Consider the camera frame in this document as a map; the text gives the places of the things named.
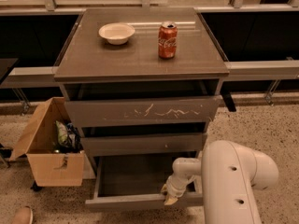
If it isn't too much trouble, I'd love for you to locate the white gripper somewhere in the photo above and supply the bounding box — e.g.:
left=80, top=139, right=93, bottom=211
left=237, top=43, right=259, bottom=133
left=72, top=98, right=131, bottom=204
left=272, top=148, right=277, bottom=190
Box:
left=161, top=173, right=195, bottom=205

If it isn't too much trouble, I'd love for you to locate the grey bottom drawer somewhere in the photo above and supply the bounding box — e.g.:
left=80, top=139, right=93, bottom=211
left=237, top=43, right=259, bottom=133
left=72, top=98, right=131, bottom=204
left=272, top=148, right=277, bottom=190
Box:
left=85, top=152, right=193, bottom=212

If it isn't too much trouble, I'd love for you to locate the grey drawer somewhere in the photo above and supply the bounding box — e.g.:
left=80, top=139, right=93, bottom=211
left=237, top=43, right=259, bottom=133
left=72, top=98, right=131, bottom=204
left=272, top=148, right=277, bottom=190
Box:
left=81, top=133, right=207, bottom=157
left=65, top=96, right=219, bottom=128
left=85, top=152, right=193, bottom=212

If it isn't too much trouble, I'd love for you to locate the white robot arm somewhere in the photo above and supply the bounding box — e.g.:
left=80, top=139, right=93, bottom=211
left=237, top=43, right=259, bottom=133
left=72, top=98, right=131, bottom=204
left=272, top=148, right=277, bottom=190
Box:
left=161, top=140, right=278, bottom=224

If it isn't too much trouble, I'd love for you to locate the grey middle drawer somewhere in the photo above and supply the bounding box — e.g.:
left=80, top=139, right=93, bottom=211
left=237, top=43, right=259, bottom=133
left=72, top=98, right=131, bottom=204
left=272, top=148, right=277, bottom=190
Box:
left=81, top=133, right=207, bottom=157

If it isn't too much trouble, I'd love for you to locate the grey drawer cabinet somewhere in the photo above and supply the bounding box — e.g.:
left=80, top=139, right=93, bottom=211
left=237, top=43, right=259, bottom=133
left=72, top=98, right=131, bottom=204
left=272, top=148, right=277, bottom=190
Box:
left=53, top=7, right=231, bottom=180

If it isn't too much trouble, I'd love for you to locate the grey top drawer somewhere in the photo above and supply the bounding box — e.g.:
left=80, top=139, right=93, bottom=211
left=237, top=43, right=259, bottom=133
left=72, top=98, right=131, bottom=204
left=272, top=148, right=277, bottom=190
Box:
left=65, top=96, right=219, bottom=128

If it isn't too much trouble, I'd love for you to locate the cardboard box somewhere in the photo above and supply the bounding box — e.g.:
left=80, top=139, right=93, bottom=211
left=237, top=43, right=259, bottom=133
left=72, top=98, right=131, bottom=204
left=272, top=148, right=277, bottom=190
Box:
left=9, top=97, right=84, bottom=187

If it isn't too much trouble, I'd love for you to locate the green snack bag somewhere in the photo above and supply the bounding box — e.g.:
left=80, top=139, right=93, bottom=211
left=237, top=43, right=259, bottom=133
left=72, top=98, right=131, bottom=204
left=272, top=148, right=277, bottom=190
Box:
left=55, top=120, right=68, bottom=147

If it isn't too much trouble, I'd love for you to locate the beige shoe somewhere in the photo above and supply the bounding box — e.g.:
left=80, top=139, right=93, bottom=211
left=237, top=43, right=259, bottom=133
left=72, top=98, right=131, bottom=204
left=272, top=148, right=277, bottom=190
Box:
left=11, top=206, right=33, bottom=224

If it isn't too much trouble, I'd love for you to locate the red cola can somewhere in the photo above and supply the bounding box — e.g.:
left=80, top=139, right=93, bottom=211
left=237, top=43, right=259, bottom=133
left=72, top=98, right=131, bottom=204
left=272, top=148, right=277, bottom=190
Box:
left=158, top=21, right=178, bottom=59

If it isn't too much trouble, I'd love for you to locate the white bowl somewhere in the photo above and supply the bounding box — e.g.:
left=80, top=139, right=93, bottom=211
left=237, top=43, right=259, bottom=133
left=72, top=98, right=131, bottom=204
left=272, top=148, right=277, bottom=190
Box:
left=98, top=22, right=135, bottom=45

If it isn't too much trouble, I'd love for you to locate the grey wall rail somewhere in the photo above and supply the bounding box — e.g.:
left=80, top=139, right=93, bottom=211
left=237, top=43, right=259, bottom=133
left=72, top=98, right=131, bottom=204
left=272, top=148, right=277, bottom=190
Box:
left=0, top=60, right=299, bottom=89

